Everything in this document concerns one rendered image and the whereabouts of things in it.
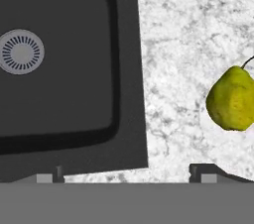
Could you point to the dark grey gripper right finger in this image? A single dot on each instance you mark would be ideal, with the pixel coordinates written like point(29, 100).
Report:
point(206, 173)

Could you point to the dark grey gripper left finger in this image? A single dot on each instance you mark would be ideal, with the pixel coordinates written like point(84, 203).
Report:
point(49, 177)

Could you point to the green pear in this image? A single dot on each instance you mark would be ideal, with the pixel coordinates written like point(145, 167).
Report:
point(231, 100)

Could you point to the dark grey sink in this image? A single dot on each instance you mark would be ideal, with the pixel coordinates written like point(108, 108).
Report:
point(66, 79)

